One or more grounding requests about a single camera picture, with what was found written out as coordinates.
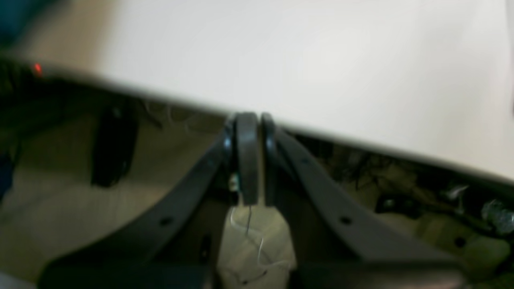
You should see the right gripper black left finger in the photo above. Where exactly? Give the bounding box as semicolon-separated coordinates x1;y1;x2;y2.
38;113;259;289

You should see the black power strip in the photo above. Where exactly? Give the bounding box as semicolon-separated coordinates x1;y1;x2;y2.
0;58;101;95

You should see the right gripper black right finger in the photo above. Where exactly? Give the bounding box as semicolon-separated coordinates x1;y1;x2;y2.
261;113;468;289

